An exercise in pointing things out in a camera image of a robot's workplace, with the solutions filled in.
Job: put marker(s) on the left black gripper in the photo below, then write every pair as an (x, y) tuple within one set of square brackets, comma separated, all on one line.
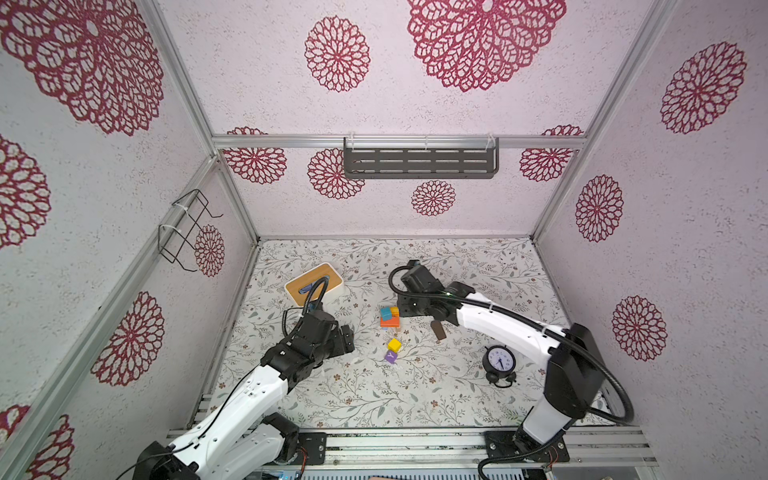
[(339, 346)]

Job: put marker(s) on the grey wall shelf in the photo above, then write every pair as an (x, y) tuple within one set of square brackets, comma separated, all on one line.
[(422, 163)]

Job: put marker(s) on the red wooden block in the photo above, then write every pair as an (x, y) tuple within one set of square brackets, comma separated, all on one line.
[(391, 323)]

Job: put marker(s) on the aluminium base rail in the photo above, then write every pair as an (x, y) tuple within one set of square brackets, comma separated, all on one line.
[(423, 448)]

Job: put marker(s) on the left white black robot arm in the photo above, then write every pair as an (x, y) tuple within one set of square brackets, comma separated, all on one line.
[(245, 433)]

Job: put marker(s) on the dark brown plank block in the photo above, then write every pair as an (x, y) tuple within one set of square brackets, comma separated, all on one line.
[(438, 330)]

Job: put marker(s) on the white wooden-lid tissue box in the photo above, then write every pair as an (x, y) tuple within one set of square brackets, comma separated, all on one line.
[(299, 287)]

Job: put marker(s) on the yellow wooden cube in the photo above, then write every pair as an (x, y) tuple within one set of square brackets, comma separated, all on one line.
[(395, 345)]

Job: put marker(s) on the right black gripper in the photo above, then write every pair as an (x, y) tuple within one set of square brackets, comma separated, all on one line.
[(402, 299)]

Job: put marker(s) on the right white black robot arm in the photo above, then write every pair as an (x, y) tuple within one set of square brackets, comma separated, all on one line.
[(577, 382)]

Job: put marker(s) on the black wire wall rack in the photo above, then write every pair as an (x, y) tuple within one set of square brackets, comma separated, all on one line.
[(193, 242)]

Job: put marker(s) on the black alarm clock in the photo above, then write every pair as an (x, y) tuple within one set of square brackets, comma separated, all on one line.
[(499, 364)]

